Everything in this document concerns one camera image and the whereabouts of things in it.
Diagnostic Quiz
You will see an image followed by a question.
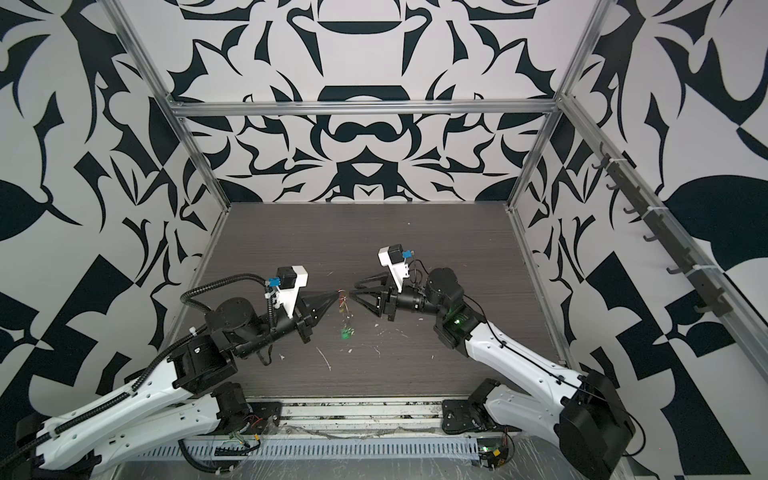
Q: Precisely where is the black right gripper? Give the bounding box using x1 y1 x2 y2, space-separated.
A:
356 273 453 326

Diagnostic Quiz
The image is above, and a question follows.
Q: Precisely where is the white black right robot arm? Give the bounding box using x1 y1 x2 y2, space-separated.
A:
348 268 636 479

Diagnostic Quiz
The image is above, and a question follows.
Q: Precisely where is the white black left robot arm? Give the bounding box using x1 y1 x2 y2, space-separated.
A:
1 292 339 479

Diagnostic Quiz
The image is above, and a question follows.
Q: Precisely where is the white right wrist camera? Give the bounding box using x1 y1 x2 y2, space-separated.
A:
378 244 413 293

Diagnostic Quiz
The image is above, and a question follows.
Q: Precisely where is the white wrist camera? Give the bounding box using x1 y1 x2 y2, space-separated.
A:
265 265 308 323
378 244 413 293

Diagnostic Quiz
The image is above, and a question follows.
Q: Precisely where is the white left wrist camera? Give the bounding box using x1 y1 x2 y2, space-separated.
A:
265 265 308 323

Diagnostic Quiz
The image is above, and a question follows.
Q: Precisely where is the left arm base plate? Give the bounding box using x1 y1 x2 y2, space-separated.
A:
210 401 283 435

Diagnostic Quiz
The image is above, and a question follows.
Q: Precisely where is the black corrugated cable hose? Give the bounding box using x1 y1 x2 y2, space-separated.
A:
179 272 271 313

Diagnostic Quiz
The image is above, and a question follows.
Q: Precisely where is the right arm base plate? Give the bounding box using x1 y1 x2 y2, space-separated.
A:
440 400 514 435

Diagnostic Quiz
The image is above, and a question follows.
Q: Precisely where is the white slotted cable duct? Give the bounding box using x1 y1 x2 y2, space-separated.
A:
128 436 484 462

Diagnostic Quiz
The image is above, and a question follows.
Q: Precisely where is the aluminium frame top crossbar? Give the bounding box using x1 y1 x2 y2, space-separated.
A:
170 99 556 118

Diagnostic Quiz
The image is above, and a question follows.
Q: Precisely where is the black wall hook rail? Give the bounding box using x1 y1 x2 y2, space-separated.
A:
594 151 733 318

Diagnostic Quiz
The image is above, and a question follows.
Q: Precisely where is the aluminium frame corner post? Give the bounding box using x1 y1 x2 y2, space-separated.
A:
99 0 231 212

